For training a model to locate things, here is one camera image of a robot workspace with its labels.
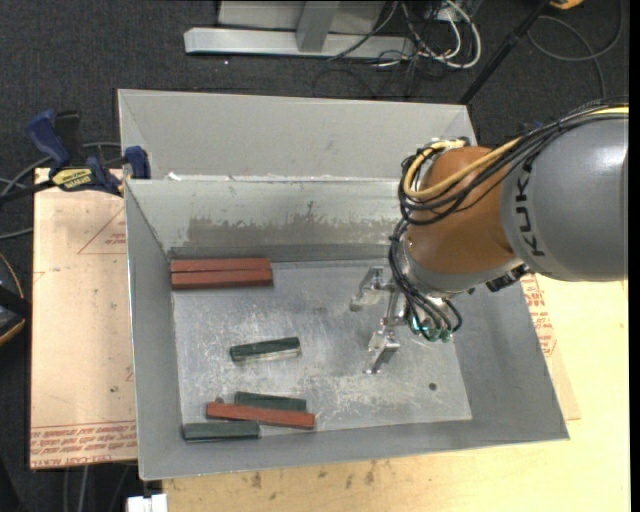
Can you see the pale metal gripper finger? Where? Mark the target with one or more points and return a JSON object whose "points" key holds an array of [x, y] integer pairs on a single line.
{"points": [[369, 290], [381, 350]]}

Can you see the grey metal bin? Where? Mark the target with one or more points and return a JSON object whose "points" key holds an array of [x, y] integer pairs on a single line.
{"points": [[310, 305]]}

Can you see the dark green flat block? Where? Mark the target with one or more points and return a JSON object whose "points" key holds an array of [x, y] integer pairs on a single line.
{"points": [[272, 401], [220, 431], [265, 348]]}

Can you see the red-brown flat block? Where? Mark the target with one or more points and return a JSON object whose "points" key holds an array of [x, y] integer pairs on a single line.
{"points": [[220, 265], [222, 280], [260, 416]]}

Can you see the brown cardboard board, red print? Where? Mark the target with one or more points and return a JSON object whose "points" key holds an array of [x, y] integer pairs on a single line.
{"points": [[80, 325]]}

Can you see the black cylinder on white bracket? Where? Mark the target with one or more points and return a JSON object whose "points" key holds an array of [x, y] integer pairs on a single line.
{"points": [[502, 282]]}

